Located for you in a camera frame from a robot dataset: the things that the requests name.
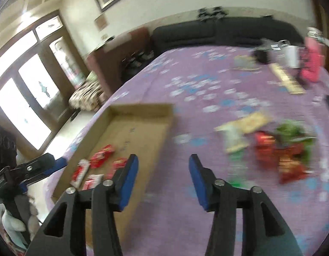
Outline brown sofa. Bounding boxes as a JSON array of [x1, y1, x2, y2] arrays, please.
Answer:
[[86, 27, 155, 99]]

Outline small black object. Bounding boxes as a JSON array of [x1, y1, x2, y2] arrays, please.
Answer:
[[254, 49, 269, 65]]

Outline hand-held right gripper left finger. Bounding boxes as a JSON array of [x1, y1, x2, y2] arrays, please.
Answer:
[[25, 154, 139, 256]]

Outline white cloth bundle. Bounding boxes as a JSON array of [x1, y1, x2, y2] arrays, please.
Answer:
[[0, 201, 40, 250]]

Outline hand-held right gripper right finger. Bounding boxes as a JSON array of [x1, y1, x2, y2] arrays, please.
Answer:
[[188, 154, 305, 256]]

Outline black devices on seat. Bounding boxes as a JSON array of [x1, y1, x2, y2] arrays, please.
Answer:
[[124, 51, 155, 70]]

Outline cardboard tray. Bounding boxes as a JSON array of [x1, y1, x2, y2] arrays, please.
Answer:
[[51, 103, 175, 246]]

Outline purple floral tablecloth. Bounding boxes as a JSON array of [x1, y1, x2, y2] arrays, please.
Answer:
[[46, 45, 329, 256]]

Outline black sofa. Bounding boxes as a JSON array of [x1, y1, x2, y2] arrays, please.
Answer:
[[122, 16, 304, 84]]

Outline long red snack packet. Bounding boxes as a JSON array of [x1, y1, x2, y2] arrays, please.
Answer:
[[89, 144, 114, 169]]

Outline cream wrapped snack bar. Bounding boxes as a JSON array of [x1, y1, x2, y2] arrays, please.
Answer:
[[269, 63, 307, 95]]

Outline patterned brown blanket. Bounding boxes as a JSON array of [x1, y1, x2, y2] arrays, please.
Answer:
[[68, 80, 107, 111]]

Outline small wall plaque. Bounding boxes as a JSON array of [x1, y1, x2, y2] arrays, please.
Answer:
[[94, 15, 108, 31]]

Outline white cup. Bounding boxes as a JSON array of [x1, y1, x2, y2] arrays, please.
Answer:
[[283, 45, 300, 69]]

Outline green pillow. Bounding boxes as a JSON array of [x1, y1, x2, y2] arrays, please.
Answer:
[[86, 72, 99, 85]]

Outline large green snack packet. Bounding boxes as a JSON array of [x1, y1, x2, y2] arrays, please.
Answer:
[[275, 120, 317, 166]]

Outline red foil snack packet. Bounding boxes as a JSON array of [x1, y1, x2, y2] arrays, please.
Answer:
[[277, 153, 309, 184], [253, 131, 277, 164]]

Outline white green snack packet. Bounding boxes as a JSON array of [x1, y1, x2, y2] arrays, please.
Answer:
[[223, 127, 248, 153]]

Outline pink bottle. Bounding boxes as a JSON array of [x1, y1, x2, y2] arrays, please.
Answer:
[[300, 27, 324, 84]]

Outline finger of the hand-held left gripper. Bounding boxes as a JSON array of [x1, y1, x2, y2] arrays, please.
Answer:
[[18, 153, 68, 186]]

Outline beige snack packet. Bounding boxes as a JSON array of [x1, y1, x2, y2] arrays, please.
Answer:
[[215, 112, 272, 134]]

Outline dark patterned cloth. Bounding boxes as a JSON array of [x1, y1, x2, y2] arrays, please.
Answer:
[[0, 122, 19, 167]]

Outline wooden glass door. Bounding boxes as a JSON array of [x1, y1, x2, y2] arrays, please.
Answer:
[[0, 9, 86, 151]]

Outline red white snack packet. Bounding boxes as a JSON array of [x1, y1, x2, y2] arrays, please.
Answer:
[[82, 174, 104, 191], [71, 159, 90, 189]]

